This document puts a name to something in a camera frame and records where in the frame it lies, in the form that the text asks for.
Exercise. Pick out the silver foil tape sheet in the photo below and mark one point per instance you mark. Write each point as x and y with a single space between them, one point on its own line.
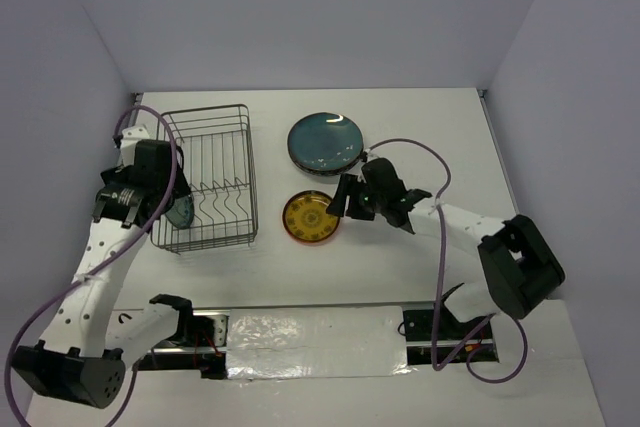
327 342

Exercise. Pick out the dark green plate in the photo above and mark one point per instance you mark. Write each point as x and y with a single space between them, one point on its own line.
325 135

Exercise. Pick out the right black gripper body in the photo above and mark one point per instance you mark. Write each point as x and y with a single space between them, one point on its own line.
364 204

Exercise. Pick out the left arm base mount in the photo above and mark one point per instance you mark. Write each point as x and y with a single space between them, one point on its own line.
201 348

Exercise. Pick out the blue floral celadon plate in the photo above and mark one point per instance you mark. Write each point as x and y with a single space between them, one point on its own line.
182 213

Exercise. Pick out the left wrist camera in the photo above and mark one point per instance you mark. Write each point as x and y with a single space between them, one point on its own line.
130 137

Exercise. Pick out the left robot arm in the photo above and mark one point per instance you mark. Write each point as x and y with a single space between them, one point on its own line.
78 358

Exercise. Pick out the wire dish rack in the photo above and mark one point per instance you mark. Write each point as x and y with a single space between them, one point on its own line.
218 164

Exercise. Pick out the amber brown small plate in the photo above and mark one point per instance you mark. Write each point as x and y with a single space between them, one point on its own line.
304 216

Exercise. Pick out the orange plastic plate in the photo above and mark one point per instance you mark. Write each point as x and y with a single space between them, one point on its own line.
312 243

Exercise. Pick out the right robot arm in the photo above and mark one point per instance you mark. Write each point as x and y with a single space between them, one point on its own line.
518 269

